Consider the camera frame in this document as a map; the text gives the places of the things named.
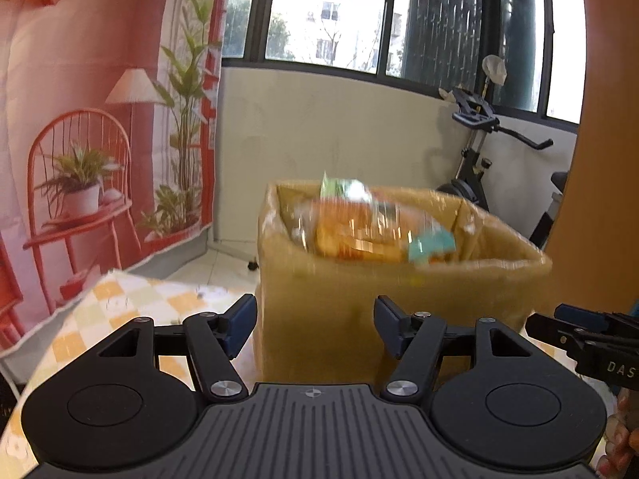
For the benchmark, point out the cardboard box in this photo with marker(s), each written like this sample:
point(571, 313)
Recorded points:
point(324, 309)

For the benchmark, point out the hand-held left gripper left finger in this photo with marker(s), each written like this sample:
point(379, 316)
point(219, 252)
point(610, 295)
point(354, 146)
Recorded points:
point(242, 319)

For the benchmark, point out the black exercise bike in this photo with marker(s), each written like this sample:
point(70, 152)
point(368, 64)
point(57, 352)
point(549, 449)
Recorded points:
point(474, 179)

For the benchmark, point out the green snack bag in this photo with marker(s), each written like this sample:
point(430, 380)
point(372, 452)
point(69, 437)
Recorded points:
point(339, 187)

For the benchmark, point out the person's right hand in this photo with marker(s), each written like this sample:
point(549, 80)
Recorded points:
point(624, 439)

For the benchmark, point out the printed room backdrop cloth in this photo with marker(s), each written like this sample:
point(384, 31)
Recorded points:
point(75, 85)

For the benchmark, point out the checked floral tablecloth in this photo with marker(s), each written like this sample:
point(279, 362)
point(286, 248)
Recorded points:
point(150, 299)

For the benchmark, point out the white plastic bag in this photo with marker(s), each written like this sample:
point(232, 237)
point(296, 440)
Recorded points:
point(494, 67)

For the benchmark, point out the clear snack bag teal label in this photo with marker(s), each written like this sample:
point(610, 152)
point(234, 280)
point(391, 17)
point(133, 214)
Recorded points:
point(359, 239)

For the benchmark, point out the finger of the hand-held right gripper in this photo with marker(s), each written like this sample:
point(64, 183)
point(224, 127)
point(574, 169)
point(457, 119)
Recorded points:
point(579, 314)
point(549, 332)

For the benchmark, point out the black caster wheel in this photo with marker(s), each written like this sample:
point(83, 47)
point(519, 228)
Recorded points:
point(252, 263)

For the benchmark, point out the dark framed window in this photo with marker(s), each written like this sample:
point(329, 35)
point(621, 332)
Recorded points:
point(339, 10)

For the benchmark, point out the brown wooden board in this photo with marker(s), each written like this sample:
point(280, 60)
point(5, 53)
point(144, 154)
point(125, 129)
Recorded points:
point(604, 159)

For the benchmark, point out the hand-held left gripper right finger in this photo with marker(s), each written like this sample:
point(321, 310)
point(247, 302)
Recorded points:
point(389, 322)

